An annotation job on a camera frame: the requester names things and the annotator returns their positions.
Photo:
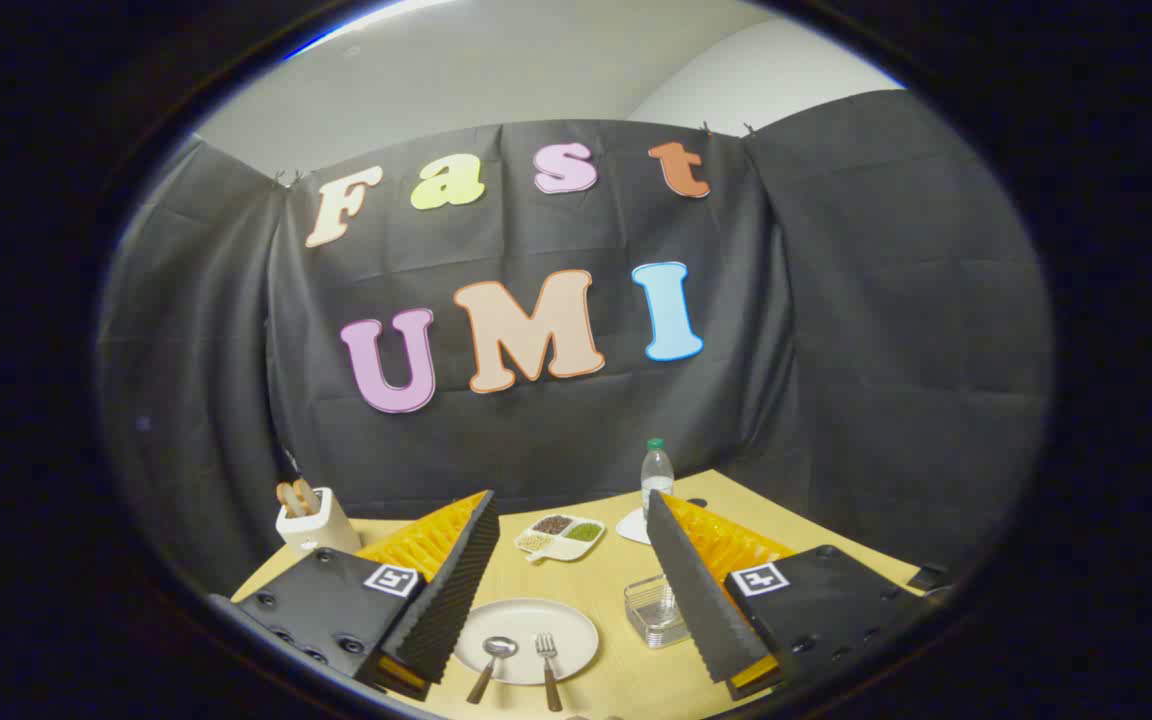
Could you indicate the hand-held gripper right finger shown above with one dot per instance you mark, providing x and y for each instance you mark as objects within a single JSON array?
[{"x": 696, "y": 600}]

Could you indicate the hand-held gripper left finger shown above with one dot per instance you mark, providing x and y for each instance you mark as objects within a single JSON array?
[{"x": 456, "y": 590}]

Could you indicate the white square coaster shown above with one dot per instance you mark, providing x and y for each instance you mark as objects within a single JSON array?
[{"x": 632, "y": 526}]

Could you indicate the white round plate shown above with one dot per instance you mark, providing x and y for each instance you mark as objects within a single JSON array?
[{"x": 566, "y": 625}]

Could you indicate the white divided bean dish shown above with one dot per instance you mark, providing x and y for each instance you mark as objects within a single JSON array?
[{"x": 561, "y": 537}]

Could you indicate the clear water bottle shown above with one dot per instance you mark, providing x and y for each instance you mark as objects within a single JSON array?
[{"x": 656, "y": 470}]

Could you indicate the cream toaster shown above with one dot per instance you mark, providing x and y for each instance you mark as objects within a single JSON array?
[{"x": 321, "y": 530}]

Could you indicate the toast bread slices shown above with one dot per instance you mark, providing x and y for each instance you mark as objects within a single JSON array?
[{"x": 298, "y": 497}]

